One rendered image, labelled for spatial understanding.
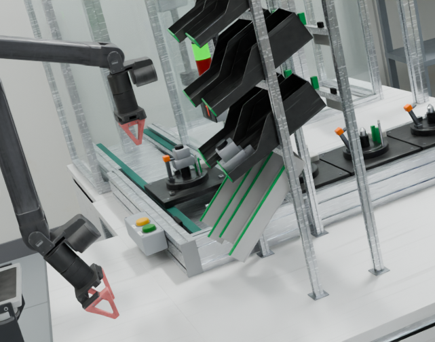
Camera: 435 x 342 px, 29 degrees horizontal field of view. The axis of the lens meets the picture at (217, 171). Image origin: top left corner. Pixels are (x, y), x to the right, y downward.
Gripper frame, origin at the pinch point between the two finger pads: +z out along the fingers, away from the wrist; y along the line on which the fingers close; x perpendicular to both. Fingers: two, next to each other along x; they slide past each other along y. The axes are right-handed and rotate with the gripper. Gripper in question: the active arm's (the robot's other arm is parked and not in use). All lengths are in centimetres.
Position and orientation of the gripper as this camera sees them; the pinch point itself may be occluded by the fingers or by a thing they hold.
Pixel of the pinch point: (138, 142)
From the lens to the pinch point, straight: 232.3
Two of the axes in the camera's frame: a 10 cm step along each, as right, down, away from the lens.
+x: -9.1, 3.4, -2.5
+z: 2.6, 9.1, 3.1
